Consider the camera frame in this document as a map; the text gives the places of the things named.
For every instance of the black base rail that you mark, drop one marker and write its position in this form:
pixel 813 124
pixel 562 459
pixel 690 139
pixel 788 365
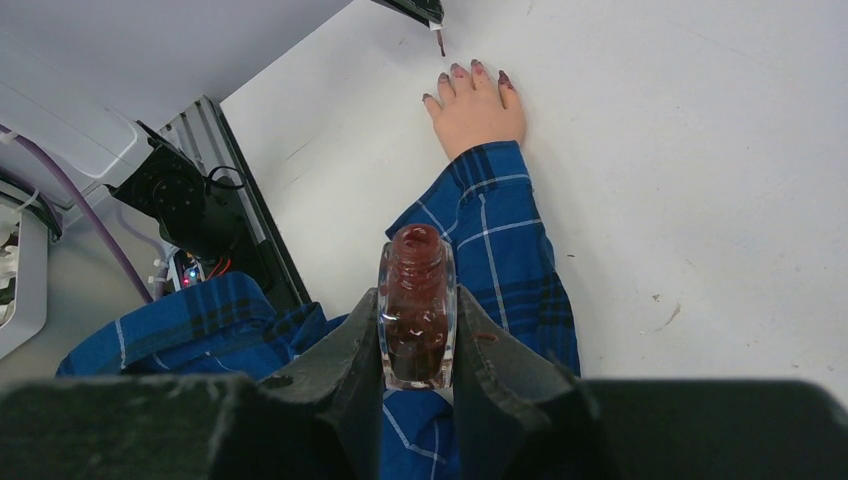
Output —
pixel 288 289

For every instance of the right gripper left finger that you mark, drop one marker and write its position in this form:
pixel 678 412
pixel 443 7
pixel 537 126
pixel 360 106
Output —
pixel 317 418

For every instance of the white tray with bottles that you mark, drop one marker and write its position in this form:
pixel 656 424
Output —
pixel 24 271

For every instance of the mannequin hand with painted nails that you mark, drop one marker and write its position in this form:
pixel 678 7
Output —
pixel 471 108

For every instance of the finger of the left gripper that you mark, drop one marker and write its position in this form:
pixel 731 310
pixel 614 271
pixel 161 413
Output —
pixel 427 12

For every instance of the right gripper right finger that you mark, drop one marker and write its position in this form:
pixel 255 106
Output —
pixel 519 415

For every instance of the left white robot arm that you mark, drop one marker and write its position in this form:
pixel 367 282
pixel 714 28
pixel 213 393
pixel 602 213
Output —
pixel 122 100

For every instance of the red nail polish bottle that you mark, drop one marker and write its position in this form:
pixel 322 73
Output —
pixel 417 310

